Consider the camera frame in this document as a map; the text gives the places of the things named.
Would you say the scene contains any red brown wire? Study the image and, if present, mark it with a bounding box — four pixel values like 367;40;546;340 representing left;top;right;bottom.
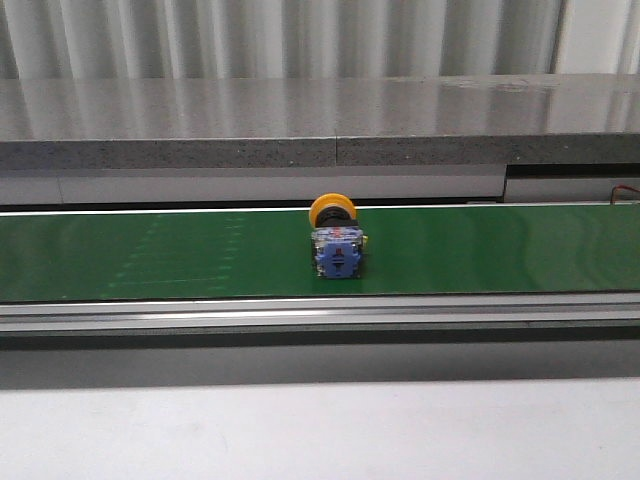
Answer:
607;185;640;205

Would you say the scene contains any silver aluminium conveyor frame rail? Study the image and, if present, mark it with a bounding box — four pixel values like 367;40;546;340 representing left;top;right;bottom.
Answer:
1;292;639;333

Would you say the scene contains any white pleated curtain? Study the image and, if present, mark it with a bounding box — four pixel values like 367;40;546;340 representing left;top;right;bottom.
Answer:
1;1;639;79

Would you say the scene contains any green conveyor belt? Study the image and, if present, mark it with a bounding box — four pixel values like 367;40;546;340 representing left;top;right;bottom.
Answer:
1;204;639;302

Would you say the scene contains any yellow push button switch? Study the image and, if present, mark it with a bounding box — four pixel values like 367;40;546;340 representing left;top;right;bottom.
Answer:
309;193;368;280

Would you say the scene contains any grey speckled stone counter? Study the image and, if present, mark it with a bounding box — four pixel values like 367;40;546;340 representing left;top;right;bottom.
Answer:
1;74;639;171

